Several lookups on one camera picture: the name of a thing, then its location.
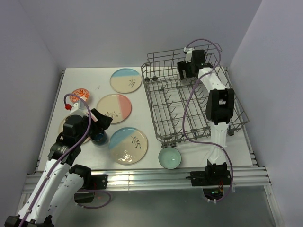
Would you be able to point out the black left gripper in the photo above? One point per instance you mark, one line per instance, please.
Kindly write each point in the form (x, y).
(102, 123)

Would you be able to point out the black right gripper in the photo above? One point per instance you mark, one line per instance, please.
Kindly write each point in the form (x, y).
(182, 65)

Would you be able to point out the dark blue mug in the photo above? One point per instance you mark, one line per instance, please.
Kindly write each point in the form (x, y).
(99, 139)

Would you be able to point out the orange patterned small bowl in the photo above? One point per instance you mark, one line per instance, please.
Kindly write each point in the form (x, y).
(82, 93)

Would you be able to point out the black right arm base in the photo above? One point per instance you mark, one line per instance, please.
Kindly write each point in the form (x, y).
(214, 175)

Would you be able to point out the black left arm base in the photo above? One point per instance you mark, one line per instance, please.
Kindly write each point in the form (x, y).
(88, 188)

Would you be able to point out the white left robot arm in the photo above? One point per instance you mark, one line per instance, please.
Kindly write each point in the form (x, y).
(62, 180)

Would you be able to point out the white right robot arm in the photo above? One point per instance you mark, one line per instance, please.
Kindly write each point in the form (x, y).
(220, 102)

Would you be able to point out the pink cream plate middle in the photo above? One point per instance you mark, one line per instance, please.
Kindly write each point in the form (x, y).
(116, 106)

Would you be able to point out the pink cream plate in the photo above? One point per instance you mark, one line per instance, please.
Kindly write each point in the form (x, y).
(116, 106)
(60, 129)

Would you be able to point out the blue cream plate near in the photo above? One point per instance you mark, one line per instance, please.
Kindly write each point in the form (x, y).
(128, 146)

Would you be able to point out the blue cream plate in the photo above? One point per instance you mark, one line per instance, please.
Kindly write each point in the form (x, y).
(128, 146)
(125, 80)

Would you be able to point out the pink cream plate left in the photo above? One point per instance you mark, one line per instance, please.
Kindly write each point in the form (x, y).
(60, 129)

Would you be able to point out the blue cream plate far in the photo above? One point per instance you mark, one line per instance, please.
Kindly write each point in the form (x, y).
(125, 80)

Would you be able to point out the pale green bowl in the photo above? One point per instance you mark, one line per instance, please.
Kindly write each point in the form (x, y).
(169, 158)

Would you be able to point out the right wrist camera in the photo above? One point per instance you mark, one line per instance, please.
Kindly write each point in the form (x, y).
(188, 52)

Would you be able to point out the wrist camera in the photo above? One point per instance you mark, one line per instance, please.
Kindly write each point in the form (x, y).
(81, 110)
(188, 52)

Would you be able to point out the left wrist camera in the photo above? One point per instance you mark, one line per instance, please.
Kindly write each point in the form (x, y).
(81, 110)

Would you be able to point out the grey wire dish rack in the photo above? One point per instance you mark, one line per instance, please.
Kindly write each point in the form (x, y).
(167, 96)

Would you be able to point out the aluminium mounting rail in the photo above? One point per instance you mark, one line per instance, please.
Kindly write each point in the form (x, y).
(164, 179)

